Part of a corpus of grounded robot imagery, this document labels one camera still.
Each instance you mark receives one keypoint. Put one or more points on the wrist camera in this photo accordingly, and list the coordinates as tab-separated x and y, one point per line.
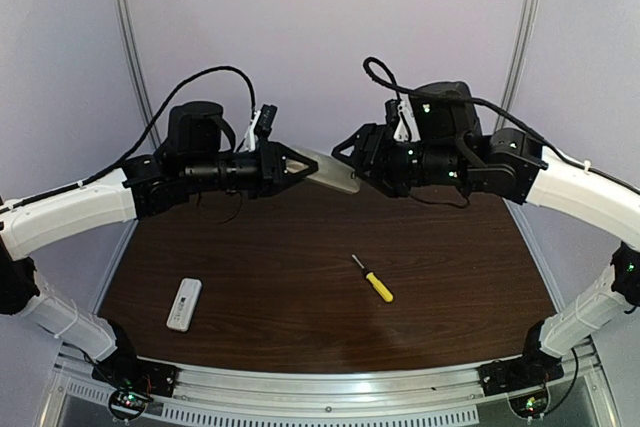
393	116
265	119

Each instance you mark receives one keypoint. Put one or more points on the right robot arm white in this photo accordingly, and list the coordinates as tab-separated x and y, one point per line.
440	142

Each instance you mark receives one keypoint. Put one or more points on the white remote control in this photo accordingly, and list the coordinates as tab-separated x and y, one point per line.
184	305

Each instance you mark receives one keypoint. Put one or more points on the aluminium front rail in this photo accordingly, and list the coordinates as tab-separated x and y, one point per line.
217	397

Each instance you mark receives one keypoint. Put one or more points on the aluminium frame post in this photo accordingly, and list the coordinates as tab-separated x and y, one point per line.
133	63
528	14

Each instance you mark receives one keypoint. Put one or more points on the left aluminium frame post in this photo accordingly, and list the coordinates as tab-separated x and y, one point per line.
133	63

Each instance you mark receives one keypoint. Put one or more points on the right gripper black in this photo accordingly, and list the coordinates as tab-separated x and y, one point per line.
373	152

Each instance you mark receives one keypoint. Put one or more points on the right aluminium frame post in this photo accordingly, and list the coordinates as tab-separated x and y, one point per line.
528	14

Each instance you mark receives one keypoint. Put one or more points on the yellow handled screwdriver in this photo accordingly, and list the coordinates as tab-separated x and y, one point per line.
378	286

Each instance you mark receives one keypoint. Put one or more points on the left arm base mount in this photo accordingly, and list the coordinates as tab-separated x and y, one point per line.
141	376

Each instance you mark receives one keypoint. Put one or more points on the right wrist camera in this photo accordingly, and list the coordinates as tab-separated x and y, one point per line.
393	116

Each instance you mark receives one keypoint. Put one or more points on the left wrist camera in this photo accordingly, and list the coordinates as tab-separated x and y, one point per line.
265	119

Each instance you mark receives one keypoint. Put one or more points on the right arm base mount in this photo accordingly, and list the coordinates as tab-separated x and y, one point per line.
504	376

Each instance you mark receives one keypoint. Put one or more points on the grey remote control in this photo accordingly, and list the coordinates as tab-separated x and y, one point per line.
331	173

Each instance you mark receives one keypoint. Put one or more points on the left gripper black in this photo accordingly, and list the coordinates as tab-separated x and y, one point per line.
272	167

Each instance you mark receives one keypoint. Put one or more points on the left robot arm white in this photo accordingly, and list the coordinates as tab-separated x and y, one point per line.
197	156

